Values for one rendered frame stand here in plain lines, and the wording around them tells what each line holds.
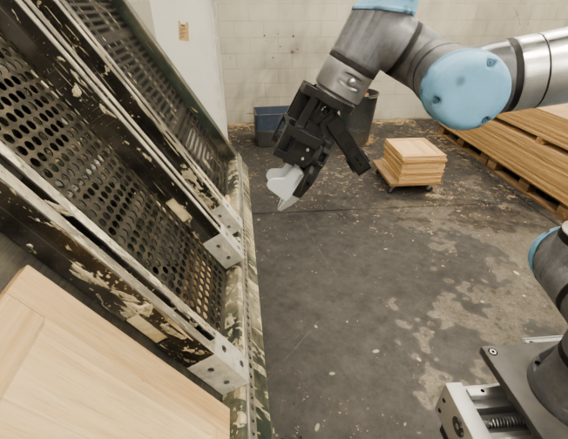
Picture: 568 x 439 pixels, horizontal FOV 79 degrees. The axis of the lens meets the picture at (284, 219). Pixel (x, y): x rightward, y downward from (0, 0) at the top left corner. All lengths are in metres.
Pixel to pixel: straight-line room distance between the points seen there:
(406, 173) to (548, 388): 2.89
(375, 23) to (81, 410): 0.63
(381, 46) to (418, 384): 1.74
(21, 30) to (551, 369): 1.20
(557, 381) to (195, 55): 3.86
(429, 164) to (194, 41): 2.64
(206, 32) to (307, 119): 3.54
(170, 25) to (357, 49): 3.64
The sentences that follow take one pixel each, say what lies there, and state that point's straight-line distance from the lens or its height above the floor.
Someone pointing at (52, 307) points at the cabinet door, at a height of 1.26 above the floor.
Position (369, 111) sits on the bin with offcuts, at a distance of 4.68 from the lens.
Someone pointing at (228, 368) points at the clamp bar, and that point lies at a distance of 0.79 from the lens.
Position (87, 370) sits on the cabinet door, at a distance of 0.60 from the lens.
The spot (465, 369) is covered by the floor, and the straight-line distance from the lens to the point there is 2.18.
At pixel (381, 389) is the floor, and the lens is 1.96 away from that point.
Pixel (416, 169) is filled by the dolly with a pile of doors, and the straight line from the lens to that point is 3.54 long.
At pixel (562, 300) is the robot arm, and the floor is 1.20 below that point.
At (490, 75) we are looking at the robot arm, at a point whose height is 1.56.
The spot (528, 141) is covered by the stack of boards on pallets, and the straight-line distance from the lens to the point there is 4.15.
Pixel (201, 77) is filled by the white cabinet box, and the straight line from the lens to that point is 4.10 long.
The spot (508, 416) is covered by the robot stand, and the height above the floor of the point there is 0.97.
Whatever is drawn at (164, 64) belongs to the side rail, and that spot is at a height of 1.37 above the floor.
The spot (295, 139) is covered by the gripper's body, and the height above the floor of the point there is 1.45.
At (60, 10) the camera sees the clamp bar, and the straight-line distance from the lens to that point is 1.14.
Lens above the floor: 1.62
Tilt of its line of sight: 32 degrees down
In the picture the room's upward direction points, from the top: straight up
